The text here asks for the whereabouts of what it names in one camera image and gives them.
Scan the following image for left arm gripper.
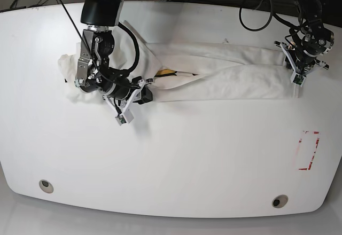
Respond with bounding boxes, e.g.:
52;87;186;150
274;41;329;78

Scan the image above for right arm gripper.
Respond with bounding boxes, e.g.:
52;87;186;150
103;76;153;115

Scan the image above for white printed t-shirt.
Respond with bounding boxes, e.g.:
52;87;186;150
57;20;301;104

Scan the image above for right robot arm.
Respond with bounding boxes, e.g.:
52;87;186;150
75;0;153;112

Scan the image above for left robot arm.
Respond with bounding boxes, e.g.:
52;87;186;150
274;0;335;86

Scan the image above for red tape rectangle marking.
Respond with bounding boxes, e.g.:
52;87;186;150
295;131;320;171

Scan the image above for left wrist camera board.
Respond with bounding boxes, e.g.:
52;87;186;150
291;73;306;87

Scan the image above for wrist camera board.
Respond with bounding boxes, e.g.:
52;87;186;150
291;73;306;87
115;111;134;126

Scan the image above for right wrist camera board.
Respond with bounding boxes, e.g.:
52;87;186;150
115;111;134;126

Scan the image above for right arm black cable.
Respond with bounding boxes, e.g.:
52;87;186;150
112;21;141;78

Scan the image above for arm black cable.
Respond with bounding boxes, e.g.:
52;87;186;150
112;21;141;78
238;0;302;33

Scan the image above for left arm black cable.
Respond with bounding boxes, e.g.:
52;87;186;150
238;0;302;33

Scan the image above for left table cable grommet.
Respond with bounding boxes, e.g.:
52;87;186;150
39;180;54;194

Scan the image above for table cable grommet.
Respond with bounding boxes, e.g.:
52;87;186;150
39;180;54;194
272;195;289;208

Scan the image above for right table cable grommet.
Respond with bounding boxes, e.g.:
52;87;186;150
272;195;289;208

